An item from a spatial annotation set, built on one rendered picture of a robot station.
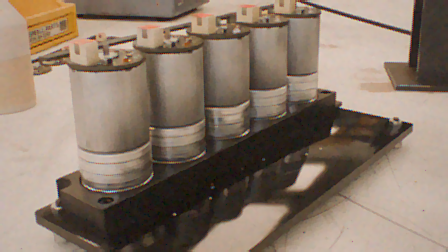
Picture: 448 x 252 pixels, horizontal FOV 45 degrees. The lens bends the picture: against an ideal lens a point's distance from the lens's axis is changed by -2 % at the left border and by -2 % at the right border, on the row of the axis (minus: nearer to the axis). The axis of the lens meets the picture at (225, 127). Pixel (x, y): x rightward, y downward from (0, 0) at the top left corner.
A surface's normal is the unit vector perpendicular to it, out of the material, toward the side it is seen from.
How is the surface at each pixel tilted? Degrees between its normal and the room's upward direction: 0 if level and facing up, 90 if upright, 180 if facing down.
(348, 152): 0
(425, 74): 90
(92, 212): 90
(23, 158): 0
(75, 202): 90
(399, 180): 0
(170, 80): 90
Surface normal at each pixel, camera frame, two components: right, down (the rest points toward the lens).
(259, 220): -0.01, -0.93
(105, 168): -0.11, 0.36
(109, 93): 0.24, 0.34
